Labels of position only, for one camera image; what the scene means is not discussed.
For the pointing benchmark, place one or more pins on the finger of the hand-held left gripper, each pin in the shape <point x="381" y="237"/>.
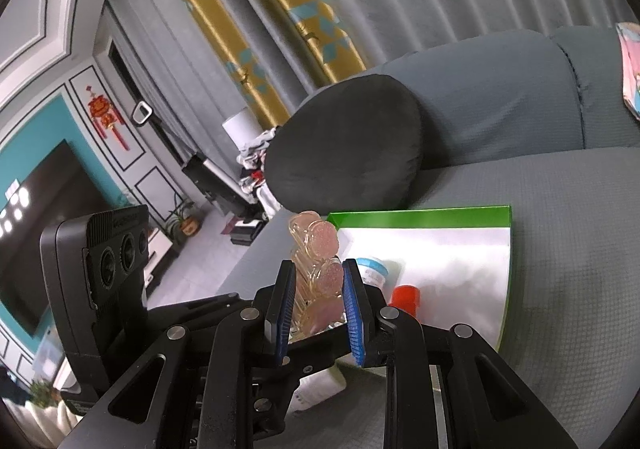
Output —
<point x="200" y="306"/>
<point x="320" y="354"/>

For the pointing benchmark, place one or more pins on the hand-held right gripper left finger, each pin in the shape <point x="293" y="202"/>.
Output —
<point x="280" y="319"/>

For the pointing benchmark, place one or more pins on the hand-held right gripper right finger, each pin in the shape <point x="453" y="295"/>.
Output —
<point x="354" y="319"/>

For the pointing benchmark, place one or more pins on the large white bottle blue label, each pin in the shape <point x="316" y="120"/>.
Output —
<point x="371" y="271"/>

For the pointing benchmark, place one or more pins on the red orange bottle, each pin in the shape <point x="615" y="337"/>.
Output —
<point x="405" y="299"/>

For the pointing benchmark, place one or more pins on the green cardboard box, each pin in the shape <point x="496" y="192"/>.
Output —
<point x="450" y="254"/>

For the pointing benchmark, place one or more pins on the black television screen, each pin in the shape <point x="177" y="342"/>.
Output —
<point x="45" y="229"/>

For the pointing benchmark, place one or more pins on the potted green plant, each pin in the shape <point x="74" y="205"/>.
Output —
<point x="187" y="224"/>
<point x="42" y="391"/>

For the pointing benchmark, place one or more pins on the black floor stand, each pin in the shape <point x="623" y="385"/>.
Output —
<point x="210" y="179"/>

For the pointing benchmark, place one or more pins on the pile of clothes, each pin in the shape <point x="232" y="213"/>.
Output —
<point x="255" y="154"/>

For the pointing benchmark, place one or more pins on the dark grey cushion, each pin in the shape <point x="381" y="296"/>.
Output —
<point x="345" y="144"/>

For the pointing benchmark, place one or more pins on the white cylinder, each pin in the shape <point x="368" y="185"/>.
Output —
<point x="242" y="126"/>

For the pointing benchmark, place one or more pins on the grey sofa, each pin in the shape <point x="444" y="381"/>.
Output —
<point x="550" y="229"/>

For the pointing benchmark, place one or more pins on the colourful printed cloth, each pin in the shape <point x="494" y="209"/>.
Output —
<point x="631" y="69"/>

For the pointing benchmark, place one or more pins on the red knot wall ornament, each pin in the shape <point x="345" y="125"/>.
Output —
<point x="102" y="111"/>

